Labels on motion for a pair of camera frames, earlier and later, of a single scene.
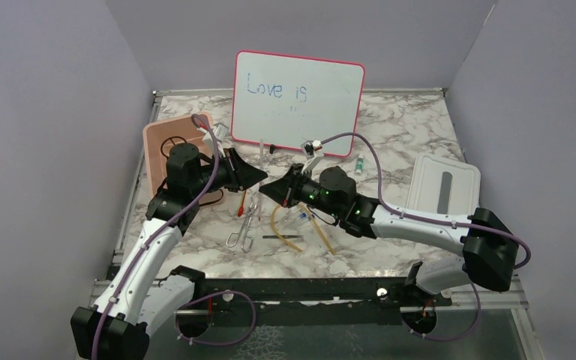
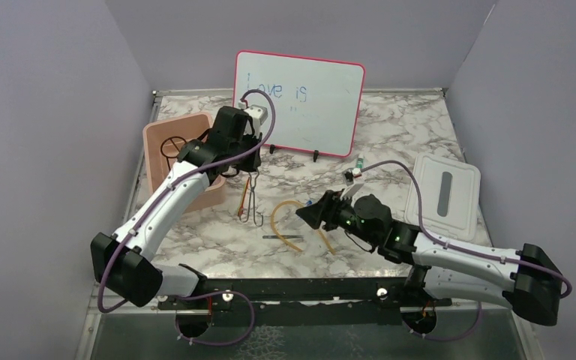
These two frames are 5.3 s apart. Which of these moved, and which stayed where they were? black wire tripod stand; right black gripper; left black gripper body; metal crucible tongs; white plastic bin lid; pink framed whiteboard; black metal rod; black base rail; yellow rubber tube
Moved: left black gripper body; right black gripper; metal crucible tongs
Stayed: pink framed whiteboard; white plastic bin lid; black base rail; black metal rod; black wire tripod stand; yellow rubber tube
